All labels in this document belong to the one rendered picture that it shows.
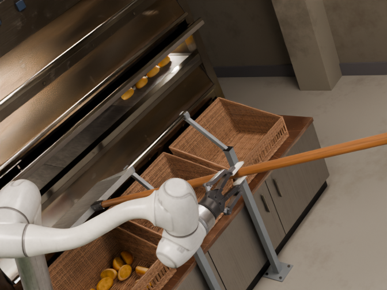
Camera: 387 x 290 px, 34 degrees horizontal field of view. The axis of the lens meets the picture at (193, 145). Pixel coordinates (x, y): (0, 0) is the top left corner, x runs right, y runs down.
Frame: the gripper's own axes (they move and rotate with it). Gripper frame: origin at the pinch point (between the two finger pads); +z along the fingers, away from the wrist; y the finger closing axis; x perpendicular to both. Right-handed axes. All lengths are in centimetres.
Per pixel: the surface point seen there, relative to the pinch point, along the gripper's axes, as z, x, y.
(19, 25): 42, -125, -84
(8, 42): 32, -126, -80
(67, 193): 21, -156, 0
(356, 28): 309, -153, 65
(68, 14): 73, -129, -75
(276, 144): 131, -118, 59
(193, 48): 147, -149, -14
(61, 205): 14, -156, 2
